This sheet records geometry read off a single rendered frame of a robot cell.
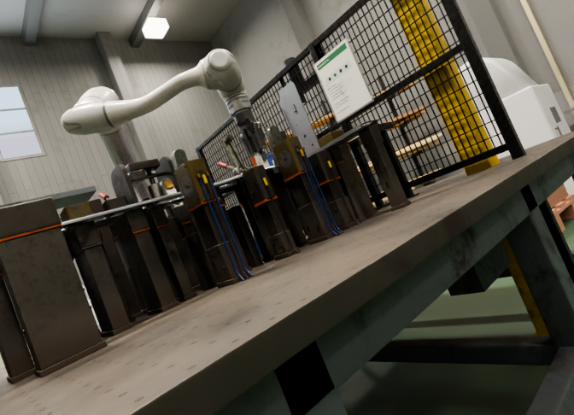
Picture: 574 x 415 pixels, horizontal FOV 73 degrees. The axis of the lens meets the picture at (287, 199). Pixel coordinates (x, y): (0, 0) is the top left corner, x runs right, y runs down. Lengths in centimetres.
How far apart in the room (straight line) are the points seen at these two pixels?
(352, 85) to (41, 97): 847
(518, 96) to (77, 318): 395
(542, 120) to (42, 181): 821
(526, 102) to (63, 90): 864
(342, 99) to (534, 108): 263
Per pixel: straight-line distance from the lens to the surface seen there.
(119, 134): 184
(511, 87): 432
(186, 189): 109
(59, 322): 91
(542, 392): 112
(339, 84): 189
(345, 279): 49
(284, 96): 174
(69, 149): 935
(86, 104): 169
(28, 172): 906
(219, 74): 136
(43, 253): 92
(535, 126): 424
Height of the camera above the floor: 79
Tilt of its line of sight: 4 degrees up
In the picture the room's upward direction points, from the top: 22 degrees counter-clockwise
